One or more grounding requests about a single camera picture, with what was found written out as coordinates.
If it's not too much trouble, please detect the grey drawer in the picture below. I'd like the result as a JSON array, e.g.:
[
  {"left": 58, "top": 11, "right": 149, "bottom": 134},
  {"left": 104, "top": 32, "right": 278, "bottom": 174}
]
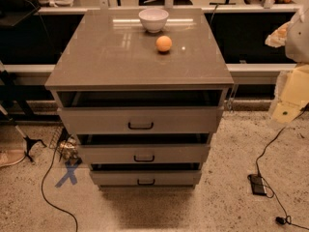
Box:
[
  {"left": 90, "top": 170, "right": 202, "bottom": 187},
  {"left": 58, "top": 107, "right": 223, "bottom": 134},
  {"left": 77, "top": 144, "right": 210, "bottom": 164}
]

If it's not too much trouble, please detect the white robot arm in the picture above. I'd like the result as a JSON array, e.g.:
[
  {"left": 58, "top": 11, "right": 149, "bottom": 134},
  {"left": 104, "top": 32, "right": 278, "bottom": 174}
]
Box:
[{"left": 265, "top": 6, "right": 309, "bottom": 124}]

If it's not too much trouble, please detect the grey drawer cabinet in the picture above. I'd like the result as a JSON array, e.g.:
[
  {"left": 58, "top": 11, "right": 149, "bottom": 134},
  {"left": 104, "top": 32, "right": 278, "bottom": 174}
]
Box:
[{"left": 44, "top": 7, "right": 235, "bottom": 189}]

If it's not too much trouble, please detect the orange ball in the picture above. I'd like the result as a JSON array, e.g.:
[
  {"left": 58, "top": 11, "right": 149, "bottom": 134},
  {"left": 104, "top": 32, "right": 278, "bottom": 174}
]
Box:
[{"left": 155, "top": 36, "right": 172, "bottom": 52}]

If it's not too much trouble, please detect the white ceramic bowl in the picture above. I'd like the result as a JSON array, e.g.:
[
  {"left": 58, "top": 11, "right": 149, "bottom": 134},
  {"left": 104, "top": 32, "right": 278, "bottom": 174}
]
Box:
[{"left": 138, "top": 8, "right": 169, "bottom": 33}]

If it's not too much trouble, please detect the shiny crumpled wrapper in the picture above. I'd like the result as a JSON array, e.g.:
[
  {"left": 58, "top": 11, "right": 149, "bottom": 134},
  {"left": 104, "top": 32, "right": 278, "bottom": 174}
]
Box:
[{"left": 58, "top": 137, "right": 78, "bottom": 160}]

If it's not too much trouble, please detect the blue tape cross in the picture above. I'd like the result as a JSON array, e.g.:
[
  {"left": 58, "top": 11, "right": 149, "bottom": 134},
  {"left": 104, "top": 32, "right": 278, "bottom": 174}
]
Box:
[{"left": 55, "top": 158, "right": 82, "bottom": 188}]

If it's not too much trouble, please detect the black tripod leg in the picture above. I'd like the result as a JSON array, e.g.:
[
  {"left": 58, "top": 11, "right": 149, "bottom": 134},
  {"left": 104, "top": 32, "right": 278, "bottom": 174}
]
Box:
[{"left": 0, "top": 104, "right": 46, "bottom": 162}]

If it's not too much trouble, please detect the black power adapter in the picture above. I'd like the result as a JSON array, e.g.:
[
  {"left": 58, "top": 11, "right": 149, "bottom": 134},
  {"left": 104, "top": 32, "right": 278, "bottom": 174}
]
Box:
[{"left": 248, "top": 174, "right": 267, "bottom": 196}]

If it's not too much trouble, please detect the shoe at left edge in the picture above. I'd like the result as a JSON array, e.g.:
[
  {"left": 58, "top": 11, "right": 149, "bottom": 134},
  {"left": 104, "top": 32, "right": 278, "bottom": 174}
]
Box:
[{"left": 0, "top": 150, "right": 25, "bottom": 167}]

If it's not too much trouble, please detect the black floor cable right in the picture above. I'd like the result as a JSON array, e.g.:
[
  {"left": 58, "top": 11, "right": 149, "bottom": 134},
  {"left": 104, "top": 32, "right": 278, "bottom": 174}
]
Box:
[{"left": 255, "top": 108, "right": 309, "bottom": 231}]

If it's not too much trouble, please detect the black floor cable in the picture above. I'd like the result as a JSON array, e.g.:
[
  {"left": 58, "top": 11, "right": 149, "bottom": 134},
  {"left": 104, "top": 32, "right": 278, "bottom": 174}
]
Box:
[
  {"left": 255, "top": 108, "right": 309, "bottom": 231},
  {"left": 40, "top": 142, "right": 79, "bottom": 232}
]

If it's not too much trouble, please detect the black floor cable left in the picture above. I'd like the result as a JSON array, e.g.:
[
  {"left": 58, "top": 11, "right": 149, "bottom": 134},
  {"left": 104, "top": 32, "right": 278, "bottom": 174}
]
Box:
[{"left": 40, "top": 142, "right": 79, "bottom": 232}]

